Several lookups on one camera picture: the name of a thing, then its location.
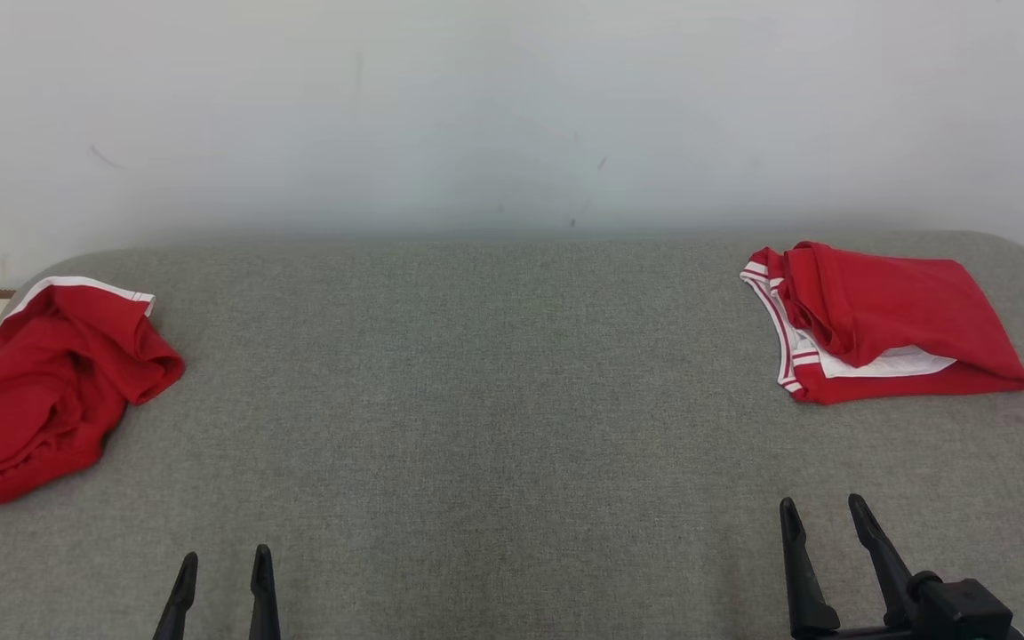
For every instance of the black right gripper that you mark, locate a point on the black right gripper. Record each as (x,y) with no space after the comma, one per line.
(868,633)

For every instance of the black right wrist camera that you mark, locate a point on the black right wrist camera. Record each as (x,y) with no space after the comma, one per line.
(965,604)

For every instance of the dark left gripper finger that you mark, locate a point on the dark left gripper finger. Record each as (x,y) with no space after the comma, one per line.
(179,604)
(264,604)

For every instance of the red shorts white stripe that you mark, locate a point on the red shorts white stripe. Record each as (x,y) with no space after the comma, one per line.
(41,400)

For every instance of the red basketball jersey white sleeves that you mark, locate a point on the red basketball jersey white sleeves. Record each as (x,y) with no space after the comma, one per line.
(903,302)

